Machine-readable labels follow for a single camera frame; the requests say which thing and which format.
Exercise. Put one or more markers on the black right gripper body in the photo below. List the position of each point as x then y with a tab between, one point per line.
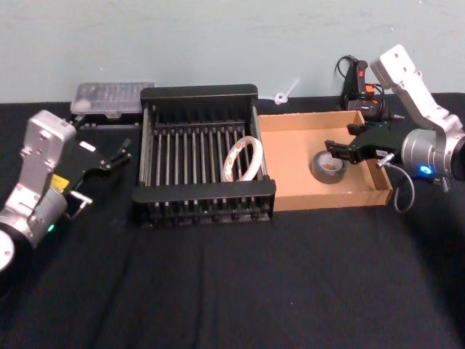
381	140

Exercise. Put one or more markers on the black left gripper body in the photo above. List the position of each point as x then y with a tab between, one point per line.
85	160

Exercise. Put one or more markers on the roll of silver tape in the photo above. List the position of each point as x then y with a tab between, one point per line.
327	176

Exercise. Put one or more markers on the roll of white tape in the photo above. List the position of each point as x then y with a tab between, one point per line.
228	169

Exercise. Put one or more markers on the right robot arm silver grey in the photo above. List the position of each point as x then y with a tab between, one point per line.
417	145

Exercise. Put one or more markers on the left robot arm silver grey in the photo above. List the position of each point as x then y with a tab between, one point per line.
40	145

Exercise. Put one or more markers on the clear plastic case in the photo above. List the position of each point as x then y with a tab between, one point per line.
105	96

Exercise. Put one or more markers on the shallow brown cardboard tray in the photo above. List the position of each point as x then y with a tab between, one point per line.
290	163

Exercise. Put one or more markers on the small white three-armed plastic piece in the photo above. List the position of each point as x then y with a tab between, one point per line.
280	97

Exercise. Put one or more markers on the black rack with steel bars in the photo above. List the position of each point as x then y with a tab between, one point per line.
203	189

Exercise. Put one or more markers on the black table cloth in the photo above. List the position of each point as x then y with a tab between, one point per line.
218	291

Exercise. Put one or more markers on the plain pale wall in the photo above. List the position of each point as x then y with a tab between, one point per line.
218	36

